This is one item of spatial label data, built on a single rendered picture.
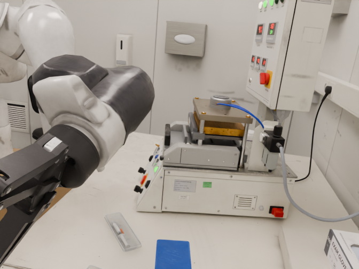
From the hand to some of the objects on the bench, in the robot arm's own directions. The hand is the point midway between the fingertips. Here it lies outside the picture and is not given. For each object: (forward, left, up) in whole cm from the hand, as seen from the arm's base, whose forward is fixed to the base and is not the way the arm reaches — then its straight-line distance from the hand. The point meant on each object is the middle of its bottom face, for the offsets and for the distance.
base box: (+24, +97, -33) cm, 105 cm away
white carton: (+63, +53, -33) cm, 89 cm away
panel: (-4, +95, -31) cm, 100 cm away
